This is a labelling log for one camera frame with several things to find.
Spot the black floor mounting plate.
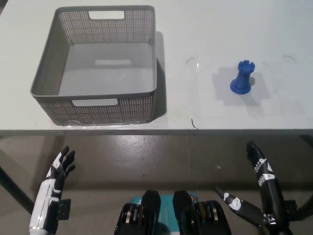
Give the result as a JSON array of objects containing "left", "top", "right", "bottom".
[
  {"left": 58, "top": 198, "right": 72, "bottom": 221},
  {"left": 284, "top": 199, "right": 297, "bottom": 212}
]

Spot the blue rook chess piece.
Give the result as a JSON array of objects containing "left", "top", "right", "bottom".
[{"left": 229, "top": 60, "right": 256, "bottom": 94}]

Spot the black slanted table leg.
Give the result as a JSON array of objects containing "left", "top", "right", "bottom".
[
  {"left": 286, "top": 194, "right": 313, "bottom": 221},
  {"left": 0, "top": 164, "right": 35, "bottom": 209}
]

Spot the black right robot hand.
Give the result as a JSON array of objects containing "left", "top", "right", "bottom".
[{"left": 214, "top": 141, "right": 294, "bottom": 235}]

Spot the gray perforated plastic basket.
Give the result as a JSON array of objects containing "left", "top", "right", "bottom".
[{"left": 29, "top": 5, "right": 157, "bottom": 126}]

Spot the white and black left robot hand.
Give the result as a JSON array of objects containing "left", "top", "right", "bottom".
[{"left": 29, "top": 145, "right": 76, "bottom": 235}]

